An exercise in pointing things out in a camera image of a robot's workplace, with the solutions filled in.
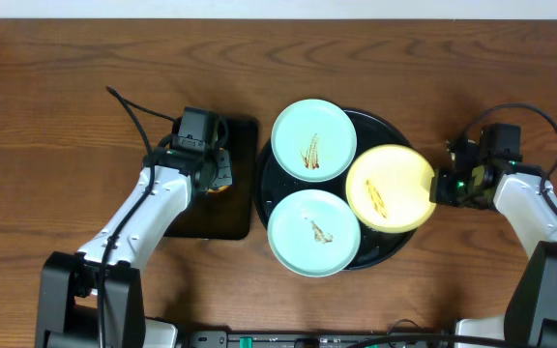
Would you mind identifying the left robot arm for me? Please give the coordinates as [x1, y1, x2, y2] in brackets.
[35, 147, 232, 348]

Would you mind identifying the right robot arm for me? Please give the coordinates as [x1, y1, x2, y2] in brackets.
[430, 159, 557, 347]

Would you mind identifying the light blue plate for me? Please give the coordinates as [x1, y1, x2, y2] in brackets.
[267, 189, 361, 277]
[271, 99, 357, 183]

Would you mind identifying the green and yellow sponge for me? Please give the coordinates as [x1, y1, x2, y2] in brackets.
[207, 186, 229, 193]

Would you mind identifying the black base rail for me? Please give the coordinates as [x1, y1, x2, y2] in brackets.
[181, 318, 541, 348]

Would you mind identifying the black rectangular tray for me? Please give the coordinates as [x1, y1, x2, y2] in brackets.
[165, 115, 258, 240]

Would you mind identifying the yellow plate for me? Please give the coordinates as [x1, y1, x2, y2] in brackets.
[345, 145, 436, 234]

